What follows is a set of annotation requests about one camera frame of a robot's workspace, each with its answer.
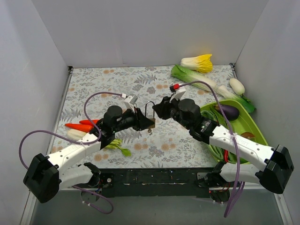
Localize large brass padlock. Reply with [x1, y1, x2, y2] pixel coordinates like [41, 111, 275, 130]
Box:
[144, 101, 157, 129]

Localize black aluminium base frame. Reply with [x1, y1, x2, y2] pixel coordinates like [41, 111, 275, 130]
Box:
[30, 164, 284, 200]

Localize red chili pepper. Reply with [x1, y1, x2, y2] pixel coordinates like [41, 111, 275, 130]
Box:
[224, 150, 229, 163]

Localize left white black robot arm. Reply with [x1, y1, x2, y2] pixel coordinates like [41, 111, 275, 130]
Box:
[23, 105, 155, 203]

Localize green celery stalks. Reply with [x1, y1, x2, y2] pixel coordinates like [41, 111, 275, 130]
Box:
[105, 139, 131, 157]

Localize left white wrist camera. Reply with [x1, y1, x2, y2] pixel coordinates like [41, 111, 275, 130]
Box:
[121, 93, 138, 113]

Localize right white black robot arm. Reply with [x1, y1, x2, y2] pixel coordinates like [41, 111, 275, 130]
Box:
[152, 97, 294, 194]

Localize white green vegetable stalk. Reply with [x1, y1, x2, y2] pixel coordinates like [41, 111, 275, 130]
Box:
[67, 129, 87, 141]

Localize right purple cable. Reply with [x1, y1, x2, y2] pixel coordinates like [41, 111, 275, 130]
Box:
[178, 81, 246, 218]

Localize orange carrot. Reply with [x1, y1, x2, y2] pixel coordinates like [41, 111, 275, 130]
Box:
[79, 120, 98, 126]
[65, 123, 93, 133]

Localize green long beans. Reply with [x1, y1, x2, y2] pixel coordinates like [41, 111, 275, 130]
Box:
[202, 110, 236, 164]

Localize brown mushroom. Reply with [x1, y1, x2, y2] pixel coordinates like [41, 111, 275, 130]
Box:
[241, 132, 255, 140]

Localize yellow white napa cabbage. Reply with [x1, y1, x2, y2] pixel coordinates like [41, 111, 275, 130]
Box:
[180, 54, 213, 73]

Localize white radish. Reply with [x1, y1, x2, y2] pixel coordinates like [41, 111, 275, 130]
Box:
[229, 78, 245, 96]

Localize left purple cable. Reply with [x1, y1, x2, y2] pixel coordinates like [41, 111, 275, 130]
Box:
[18, 91, 125, 214]

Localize green white napa cabbage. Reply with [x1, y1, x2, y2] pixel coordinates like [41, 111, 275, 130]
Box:
[171, 65, 218, 90]

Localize purple cable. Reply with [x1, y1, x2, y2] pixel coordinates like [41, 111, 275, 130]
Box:
[178, 81, 246, 218]
[18, 91, 125, 214]

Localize purple eggplant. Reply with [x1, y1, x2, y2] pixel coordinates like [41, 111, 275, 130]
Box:
[214, 104, 240, 121]

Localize floral table mat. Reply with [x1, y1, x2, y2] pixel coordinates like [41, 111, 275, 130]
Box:
[57, 66, 217, 168]

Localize green plastic basket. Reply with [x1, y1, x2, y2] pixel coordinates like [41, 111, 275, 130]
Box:
[200, 99, 270, 165]

